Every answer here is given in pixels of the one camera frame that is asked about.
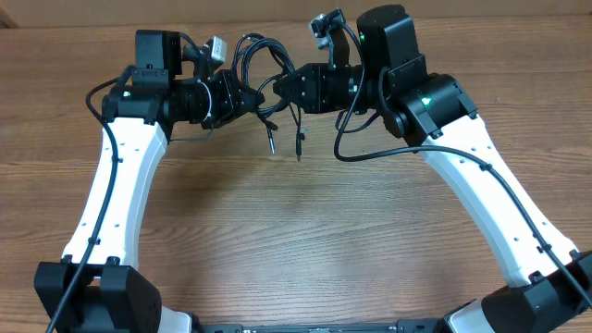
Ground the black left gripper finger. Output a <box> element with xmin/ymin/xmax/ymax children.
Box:
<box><xmin>235</xmin><ymin>78</ymin><xmax>265</xmax><ymax>105</ymax></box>
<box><xmin>226</xmin><ymin>104</ymin><xmax>257</xmax><ymax>123</ymax></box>

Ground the black cable bundle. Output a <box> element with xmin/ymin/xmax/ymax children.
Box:
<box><xmin>229</xmin><ymin>32</ymin><xmax>307</xmax><ymax>163</ymax></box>

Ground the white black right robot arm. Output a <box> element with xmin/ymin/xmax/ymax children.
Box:
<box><xmin>274</xmin><ymin>5</ymin><xmax>591</xmax><ymax>332</ymax></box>

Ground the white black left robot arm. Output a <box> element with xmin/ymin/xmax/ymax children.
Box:
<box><xmin>34</xmin><ymin>30</ymin><xmax>264</xmax><ymax>332</ymax></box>

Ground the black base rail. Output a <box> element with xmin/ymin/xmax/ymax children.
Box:
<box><xmin>194</xmin><ymin>318</ymin><xmax>450</xmax><ymax>333</ymax></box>

